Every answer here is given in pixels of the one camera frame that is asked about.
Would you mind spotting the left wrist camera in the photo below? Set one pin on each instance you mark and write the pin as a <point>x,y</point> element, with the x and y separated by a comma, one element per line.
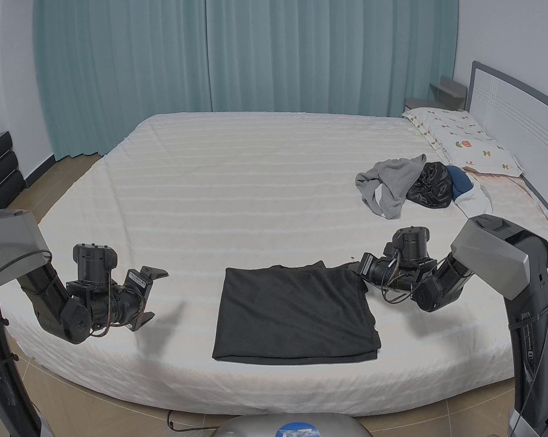
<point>137,280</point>

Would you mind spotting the grey garment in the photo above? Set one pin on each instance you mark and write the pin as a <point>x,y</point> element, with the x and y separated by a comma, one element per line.
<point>392,180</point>

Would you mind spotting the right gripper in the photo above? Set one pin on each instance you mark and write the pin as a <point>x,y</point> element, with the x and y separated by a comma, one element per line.
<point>387,273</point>

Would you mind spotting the white printed pillow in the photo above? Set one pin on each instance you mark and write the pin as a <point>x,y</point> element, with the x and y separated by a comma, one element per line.
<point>465,139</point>

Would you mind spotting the white garment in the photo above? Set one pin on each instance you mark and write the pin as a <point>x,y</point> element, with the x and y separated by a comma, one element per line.
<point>476,203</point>

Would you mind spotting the black shiny garment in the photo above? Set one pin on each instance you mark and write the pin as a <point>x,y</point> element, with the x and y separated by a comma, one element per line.
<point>431,187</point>

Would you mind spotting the grey bedside table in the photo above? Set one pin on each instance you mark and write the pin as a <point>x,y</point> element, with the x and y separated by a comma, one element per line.
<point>447,91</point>

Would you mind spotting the blue-green curtain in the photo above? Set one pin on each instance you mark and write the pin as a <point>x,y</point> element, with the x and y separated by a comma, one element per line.
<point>119,62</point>
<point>328,39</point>

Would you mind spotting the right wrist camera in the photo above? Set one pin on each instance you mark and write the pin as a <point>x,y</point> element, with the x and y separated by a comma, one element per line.
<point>366,264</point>

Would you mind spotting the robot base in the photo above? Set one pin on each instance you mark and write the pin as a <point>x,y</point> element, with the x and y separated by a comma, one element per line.
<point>264,426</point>

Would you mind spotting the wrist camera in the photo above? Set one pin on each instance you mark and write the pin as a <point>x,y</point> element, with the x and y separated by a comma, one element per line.
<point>366,264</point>
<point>137,280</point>

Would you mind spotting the black T-shirt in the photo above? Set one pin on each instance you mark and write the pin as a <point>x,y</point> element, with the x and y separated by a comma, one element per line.
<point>296,312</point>

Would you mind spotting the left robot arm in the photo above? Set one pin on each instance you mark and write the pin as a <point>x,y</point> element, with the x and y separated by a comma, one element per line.
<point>46,294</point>

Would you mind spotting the dark blue garment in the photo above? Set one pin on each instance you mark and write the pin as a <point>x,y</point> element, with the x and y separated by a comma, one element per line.
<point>458,182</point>

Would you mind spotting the bed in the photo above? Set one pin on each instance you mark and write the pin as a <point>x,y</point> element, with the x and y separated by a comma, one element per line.
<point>255,189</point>

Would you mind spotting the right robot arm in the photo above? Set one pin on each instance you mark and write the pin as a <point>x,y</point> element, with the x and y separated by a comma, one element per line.
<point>488,257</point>

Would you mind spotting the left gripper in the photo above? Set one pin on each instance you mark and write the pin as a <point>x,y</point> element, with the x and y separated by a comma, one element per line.
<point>128,305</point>

